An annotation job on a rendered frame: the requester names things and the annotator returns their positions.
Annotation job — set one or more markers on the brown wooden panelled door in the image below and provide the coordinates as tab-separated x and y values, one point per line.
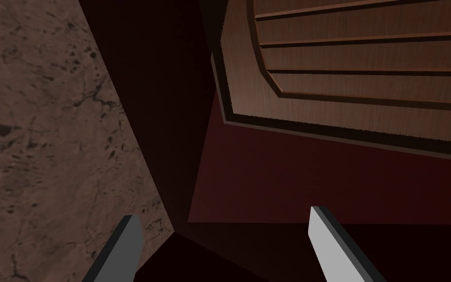
347	78

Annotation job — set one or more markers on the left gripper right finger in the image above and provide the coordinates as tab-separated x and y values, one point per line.
337	250

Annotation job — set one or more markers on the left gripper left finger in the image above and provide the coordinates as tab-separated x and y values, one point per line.
120	254

